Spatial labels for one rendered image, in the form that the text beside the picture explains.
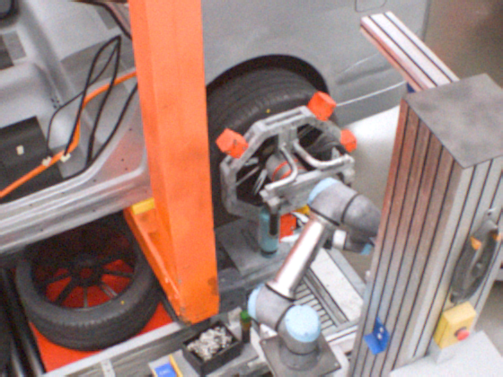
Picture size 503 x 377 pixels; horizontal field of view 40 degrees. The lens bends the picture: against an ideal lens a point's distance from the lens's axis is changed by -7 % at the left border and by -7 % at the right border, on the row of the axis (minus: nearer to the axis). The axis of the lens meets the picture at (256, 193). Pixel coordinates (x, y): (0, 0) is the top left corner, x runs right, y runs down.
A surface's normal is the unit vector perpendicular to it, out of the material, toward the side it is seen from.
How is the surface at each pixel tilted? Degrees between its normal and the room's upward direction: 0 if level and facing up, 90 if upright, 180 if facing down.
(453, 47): 0
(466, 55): 0
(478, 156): 0
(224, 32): 90
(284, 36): 90
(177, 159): 90
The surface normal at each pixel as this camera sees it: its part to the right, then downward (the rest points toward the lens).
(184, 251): 0.47, 0.65
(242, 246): 0.00, -0.69
